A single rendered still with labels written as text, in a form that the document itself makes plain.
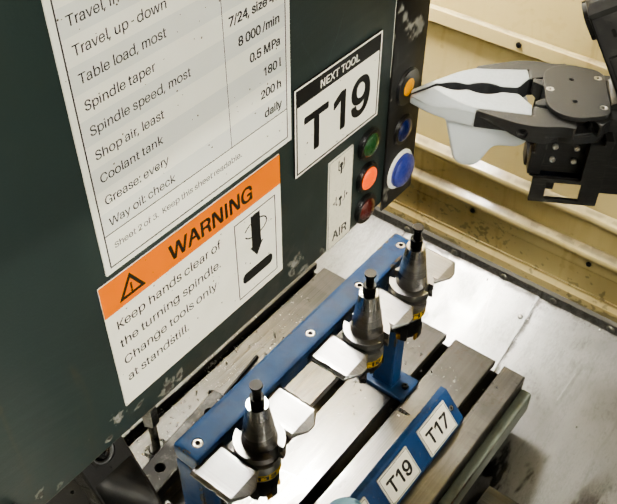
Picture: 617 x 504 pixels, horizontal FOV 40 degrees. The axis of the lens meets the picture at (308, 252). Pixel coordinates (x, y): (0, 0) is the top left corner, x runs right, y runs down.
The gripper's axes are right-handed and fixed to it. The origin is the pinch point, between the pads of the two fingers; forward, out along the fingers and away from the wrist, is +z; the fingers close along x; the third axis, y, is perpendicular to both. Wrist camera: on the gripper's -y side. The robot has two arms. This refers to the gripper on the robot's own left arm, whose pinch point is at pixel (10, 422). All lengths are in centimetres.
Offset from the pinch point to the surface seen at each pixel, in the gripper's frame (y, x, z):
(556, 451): 67, 76, -33
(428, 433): 47, 53, -18
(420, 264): 14, 54, -12
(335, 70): -36.4, 20.3, -21.6
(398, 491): 49, 42, -20
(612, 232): 33, 99, -25
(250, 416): 12.9, 20.8, -10.8
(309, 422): 19.9, 28.1, -13.6
